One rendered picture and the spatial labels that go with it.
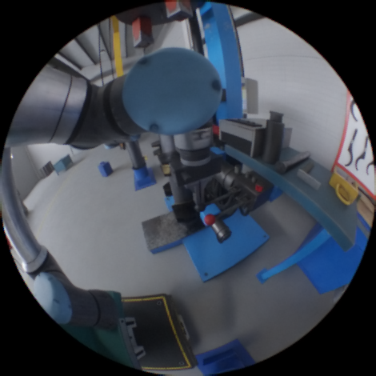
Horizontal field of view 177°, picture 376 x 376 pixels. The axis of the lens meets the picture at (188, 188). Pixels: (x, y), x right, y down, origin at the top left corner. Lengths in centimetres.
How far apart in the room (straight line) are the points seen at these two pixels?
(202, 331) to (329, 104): 293
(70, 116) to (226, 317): 139
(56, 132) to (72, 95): 4
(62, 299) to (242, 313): 126
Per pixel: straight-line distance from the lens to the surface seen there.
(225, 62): 100
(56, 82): 15
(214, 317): 130
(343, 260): 142
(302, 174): 51
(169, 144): 79
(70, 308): 43
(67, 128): 16
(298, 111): 233
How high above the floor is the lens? 128
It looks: 39 degrees down
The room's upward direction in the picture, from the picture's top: 8 degrees counter-clockwise
